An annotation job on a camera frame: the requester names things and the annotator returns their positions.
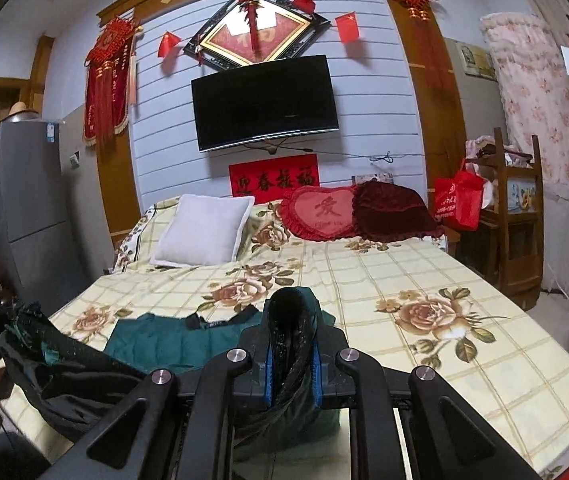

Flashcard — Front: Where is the red chinese knot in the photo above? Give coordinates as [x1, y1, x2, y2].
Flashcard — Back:
[393, 0, 452, 94]
[83, 16, 142, 145]

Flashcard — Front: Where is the black wall television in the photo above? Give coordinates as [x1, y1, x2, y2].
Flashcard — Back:
[191, 55, 339, 152]

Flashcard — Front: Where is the red calligraphy banner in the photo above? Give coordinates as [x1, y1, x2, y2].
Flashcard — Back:
[229, 154, 319, 204]

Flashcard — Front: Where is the green quilted puffer jacket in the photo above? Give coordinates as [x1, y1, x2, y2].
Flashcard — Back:
[0, 287, 339, 460]

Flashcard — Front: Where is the red shopping bag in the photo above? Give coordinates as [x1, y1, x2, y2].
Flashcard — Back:
[433, 159, 485, 232]

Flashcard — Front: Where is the small red flag right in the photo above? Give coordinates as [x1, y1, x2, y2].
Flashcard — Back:
[335, 12, 360, 44]

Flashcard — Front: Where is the floral checked bed sheet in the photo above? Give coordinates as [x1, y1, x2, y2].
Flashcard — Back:
[0, 194, 569, 478]

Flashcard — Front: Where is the dark red velvet cushion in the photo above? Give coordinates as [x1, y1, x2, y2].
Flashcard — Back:
[353, 180, 444, 243]

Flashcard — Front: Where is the framed fu character picture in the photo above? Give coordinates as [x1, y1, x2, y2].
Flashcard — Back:
[182, 0, 331, 70]

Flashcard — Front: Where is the red chinese knot left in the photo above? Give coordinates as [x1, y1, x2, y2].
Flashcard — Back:
[83, 16, 142, 145]

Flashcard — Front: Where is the wooden shelf rack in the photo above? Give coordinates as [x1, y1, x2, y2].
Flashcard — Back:
[459, 128, 543, 311]

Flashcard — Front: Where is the red heart cushion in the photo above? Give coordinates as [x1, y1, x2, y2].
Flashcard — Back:
[279, 185, 358, 242]

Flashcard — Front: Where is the pink floral rolled mattress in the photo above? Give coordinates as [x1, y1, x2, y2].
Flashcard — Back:
[479, 12, 569, 290]

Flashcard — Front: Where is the red chinese knot right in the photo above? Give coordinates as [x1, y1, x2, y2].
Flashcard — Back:
[393, 0, 452, 94]

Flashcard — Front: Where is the small red flag left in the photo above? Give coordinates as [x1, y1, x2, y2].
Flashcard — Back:
[158, 32, 181, 58]

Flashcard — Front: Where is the white square pillow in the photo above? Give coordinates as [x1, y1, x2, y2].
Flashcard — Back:
[150, 194, 255, 268]

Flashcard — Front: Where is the grey refrigerator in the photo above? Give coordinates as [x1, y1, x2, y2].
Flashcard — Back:
[0, 120, 89, 315]

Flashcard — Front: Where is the small red flag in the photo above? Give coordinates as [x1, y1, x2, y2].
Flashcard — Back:
[158, 32, 181, 58]
[335, 12, 360, 44]

